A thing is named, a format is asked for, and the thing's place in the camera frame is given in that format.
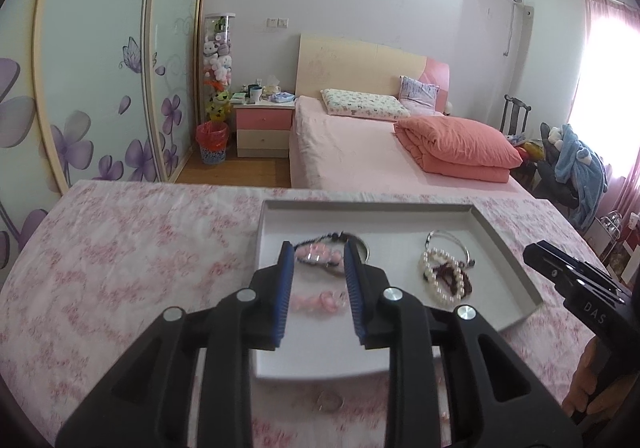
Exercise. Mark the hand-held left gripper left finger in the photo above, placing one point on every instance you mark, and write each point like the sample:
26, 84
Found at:
282, 298

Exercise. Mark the grey office chair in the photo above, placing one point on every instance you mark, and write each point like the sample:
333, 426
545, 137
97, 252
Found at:
550, 167

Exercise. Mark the person's right hand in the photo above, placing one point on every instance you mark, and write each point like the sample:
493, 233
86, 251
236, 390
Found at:
585, 373

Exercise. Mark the thin silver bangle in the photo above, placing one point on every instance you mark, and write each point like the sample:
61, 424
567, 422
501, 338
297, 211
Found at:
440, 233

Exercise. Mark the tissue box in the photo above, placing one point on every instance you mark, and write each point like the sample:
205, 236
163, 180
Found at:
272, 86

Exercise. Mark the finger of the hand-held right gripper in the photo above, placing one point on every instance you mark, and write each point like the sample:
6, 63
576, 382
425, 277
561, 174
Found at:
552, 265

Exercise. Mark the yellow plush toy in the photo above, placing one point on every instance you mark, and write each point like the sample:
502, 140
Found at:
218, 105

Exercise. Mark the floral print pillow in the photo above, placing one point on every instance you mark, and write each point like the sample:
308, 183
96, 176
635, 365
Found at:
365, 103

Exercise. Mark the red trash bin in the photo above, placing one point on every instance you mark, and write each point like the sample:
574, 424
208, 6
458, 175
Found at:
212, 142

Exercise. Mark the small lilac patterned cushion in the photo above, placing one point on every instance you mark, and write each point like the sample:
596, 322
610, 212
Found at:
419, 93

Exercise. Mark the light blue cloth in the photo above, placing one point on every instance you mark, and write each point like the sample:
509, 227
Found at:
283, 98

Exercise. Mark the grey cardboard tray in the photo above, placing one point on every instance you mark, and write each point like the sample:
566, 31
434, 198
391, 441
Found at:
400, 228

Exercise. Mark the pink floral tablecloth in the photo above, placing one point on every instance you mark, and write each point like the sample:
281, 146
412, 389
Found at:
125, 253

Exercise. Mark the pink and beige nightstand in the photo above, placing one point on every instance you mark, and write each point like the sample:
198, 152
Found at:
262, 130

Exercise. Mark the floral sliding door wardrobe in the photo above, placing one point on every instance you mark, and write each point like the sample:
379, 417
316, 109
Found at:
100, 52

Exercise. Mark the blue plush robe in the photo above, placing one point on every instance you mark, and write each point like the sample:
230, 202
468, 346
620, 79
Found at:
580, 167

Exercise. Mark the clear plush toy tube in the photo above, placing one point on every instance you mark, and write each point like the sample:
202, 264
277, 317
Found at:
217, 57

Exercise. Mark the air conditioner pipe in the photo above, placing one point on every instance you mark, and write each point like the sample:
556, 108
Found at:
510, 27

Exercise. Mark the white wall switch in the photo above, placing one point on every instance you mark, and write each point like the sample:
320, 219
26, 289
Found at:
278, 22

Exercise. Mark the colourful toy heap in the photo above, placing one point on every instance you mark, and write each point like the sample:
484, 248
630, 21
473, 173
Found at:
525, 147

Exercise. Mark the beige and pink headboard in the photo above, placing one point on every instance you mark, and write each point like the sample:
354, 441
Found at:
350, 62

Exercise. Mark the bed with pink sheet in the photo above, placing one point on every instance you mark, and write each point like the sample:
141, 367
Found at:
350, 147

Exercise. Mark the dark wooden chair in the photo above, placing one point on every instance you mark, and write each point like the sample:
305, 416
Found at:
515, 112

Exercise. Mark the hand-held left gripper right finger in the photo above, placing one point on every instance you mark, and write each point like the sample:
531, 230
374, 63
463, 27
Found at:
354, 300

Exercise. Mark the folded salmon quilt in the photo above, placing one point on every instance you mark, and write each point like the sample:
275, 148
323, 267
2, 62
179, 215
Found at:
455, 145

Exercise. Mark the pink curtain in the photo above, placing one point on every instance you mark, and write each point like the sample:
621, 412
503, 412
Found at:
600, 12

